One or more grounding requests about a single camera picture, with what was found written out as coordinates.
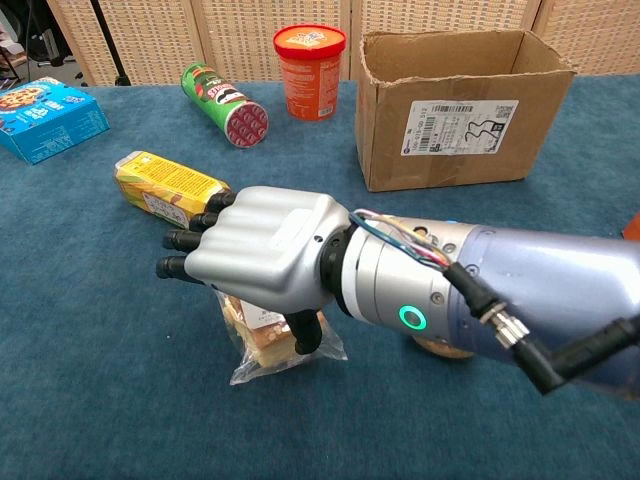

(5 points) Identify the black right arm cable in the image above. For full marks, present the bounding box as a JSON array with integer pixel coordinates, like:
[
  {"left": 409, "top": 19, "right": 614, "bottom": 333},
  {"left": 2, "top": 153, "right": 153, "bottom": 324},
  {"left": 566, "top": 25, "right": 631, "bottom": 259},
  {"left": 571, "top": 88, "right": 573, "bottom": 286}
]
[{"left": 444, "top": 262, "right": 640, "bottom": 396}]

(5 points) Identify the open cardboard box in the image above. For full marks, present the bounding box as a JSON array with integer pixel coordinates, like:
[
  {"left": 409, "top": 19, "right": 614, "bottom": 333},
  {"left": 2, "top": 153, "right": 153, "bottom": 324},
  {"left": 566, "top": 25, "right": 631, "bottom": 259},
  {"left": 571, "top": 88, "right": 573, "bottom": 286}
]
[{"left": 353, "top": 29, "right": 577, "bottom": 193}]

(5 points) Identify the orange cup with red lid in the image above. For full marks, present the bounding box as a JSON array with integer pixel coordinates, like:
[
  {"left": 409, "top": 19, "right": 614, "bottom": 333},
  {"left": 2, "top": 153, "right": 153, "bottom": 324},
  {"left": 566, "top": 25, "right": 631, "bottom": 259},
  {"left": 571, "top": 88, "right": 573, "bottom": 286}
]
[{"left": 272, "top": 24, "right": 348, "bottom": 122}]

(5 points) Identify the black tripod stand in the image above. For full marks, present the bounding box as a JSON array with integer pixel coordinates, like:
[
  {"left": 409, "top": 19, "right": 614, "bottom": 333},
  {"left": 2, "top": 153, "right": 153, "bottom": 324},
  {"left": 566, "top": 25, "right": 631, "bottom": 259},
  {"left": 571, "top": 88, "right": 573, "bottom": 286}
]
[{"left": 89, "top": 0, "right": 132, "bottom": 87}]

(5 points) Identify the blue table cloth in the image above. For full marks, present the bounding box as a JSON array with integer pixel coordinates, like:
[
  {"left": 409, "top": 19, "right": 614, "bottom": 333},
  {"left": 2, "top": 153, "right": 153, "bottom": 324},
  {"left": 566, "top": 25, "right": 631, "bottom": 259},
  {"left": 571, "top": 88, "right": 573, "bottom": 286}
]
[{"left": 0, "top": 74, "right": 640, "bottom": 480}]

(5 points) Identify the blue cookie box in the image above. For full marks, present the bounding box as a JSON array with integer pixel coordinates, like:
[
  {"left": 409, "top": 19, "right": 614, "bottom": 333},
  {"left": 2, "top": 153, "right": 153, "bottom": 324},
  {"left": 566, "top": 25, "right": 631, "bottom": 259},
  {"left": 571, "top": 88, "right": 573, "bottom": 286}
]
[{"left": 0, "top": 76, "right": 111, "bottom": 166}]

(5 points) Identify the woven folding screen panel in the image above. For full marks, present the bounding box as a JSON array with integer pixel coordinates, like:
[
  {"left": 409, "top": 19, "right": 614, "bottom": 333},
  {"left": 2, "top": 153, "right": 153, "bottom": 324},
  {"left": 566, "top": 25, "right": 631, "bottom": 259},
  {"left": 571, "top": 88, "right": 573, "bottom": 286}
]
[
  {"left": 192, "top": 0, "right": 354, "bottom": 84},
  {"left": 47, "top": 0, "right": 206, "bottom": 87},
  {"left": 532, "top": 0, "right": 640, "bottom": 76},
  {"left": 349, "top": 0, "right": 544, "bottom": 81}
]

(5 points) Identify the yellow label tea bottle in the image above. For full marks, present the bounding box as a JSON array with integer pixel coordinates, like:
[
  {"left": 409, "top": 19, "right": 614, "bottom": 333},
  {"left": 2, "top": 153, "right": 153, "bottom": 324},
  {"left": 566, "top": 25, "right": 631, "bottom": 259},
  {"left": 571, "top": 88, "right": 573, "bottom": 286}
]
[{"left": 113, "top": 150, "right": 232, "bottom": 225}]

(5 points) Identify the green chips can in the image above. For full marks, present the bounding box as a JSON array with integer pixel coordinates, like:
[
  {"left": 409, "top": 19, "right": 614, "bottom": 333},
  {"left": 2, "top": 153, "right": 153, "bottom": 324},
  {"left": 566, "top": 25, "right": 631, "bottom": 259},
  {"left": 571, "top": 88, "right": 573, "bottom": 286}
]
[{"left": 180, "top": 61, "right": 270, "bottom": 150}]

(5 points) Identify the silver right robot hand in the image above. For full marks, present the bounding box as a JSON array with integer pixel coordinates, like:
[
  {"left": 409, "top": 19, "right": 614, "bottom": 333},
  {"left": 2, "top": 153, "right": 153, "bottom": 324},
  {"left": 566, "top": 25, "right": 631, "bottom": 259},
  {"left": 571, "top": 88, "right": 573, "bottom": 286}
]
[{"left": 155, "top": 185, "right": 351, "bottom": 355}]

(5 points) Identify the glass jar with blue label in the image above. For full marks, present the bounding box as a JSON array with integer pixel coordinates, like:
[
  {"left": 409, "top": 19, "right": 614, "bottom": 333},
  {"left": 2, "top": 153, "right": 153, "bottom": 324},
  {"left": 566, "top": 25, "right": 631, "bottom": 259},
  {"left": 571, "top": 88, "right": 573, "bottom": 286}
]
[{"left": 412, "top": 337, "right": 476, "bottom": 361}]

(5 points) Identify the clear snack packet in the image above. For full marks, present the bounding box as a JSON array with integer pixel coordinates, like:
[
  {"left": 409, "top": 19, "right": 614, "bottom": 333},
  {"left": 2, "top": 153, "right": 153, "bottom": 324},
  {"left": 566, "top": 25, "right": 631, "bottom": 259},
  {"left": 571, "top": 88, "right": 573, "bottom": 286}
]
[{"left": 215, "top": 292, "right": 349, "bottom": 386}]

